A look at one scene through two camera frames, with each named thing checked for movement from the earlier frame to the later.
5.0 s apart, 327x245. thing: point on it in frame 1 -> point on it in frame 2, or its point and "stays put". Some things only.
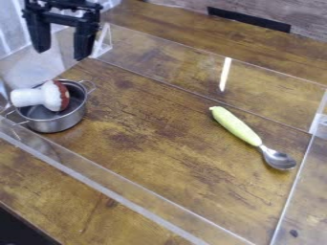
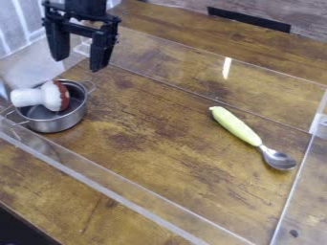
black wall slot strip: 249,19 stays put
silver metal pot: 48,121 stays put
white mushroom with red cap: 50,96 stays put
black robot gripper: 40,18 -> 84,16
